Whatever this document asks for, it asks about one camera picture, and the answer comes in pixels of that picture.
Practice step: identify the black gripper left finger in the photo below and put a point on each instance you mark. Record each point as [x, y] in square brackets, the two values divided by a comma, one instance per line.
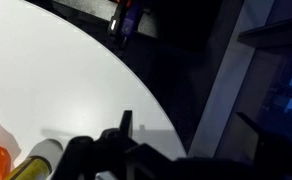
[126, 125]

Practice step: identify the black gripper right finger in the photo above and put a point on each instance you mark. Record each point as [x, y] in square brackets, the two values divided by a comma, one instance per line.
[255, 133]

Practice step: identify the yellow-labelled bottle with white cap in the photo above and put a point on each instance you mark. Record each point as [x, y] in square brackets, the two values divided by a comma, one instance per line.
[40, 162]

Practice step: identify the purple and black clamp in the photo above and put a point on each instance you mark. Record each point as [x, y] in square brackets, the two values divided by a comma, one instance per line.
[124, 21]

